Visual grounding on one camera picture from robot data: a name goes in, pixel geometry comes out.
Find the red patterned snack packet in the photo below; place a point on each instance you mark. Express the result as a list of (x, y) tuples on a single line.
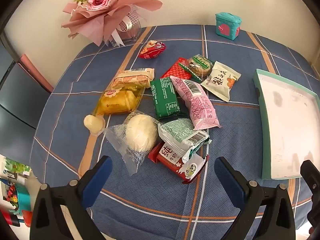
[(175, 71)]

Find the pink snack packet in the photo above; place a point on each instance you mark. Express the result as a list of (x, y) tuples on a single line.
[(200, 105)]

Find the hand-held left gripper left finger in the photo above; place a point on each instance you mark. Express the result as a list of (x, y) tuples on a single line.
[(97, 180)]

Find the cream packet orange flower print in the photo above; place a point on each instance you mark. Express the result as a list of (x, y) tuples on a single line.
[(220, 82)]

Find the yellow cake packet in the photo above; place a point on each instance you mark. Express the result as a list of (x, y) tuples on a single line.
[(117, 102)]

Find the dark green snack packet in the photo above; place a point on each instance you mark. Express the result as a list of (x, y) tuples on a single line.
[(165, 97)]

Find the pale green white snack packet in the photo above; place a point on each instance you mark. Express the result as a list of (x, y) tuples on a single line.
[(177, 132)]

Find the red triangular snack packet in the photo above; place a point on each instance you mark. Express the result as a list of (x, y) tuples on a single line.
[(151, 50)]

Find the pale yellow jelly cup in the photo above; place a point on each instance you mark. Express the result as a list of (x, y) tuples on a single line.
[(93, 123)]

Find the clear glass vase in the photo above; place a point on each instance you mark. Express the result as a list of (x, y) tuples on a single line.
[(132, 30)]

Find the dark chair with pink frame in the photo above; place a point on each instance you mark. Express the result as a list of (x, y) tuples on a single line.
[(17, 92)]

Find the colourful picture book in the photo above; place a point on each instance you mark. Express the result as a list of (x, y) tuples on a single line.
[(10, 175)]

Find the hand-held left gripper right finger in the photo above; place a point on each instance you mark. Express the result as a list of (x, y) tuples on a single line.
[(230, 180)]

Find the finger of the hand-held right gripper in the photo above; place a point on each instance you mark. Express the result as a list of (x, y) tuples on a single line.
[(312, 180)]

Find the white bun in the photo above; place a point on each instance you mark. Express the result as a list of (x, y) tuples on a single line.
[(141, 135)]

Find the blue plaid tablecloth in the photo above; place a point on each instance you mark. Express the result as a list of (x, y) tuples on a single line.
[(232, 135)]

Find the red milk snack packet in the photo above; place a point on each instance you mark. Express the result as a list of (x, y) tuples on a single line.
[(170, 157)]

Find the teal box with pink design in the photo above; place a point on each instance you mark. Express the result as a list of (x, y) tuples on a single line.
[(227, 26)]

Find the beige bread packet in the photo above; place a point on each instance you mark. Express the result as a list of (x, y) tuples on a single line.
[(132, 78)]

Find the green cow cookie packet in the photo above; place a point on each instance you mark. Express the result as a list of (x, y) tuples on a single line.
[(198, 66)]

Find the teal cardboard box tray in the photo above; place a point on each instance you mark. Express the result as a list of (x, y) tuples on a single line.
[(287, 120)]

